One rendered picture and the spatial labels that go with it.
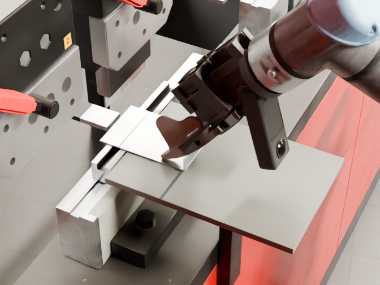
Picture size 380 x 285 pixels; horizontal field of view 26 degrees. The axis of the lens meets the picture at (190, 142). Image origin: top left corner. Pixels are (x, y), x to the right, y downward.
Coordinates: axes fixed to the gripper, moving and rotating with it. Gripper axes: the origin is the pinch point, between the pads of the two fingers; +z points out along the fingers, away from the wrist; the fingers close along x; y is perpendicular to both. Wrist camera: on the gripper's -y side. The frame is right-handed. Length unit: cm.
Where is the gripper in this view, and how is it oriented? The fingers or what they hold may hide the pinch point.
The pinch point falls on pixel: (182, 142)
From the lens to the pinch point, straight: 110.4
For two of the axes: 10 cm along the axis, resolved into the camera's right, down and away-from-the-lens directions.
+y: -6.7, -7.2, -1.6
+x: -4.6, 5.8, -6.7
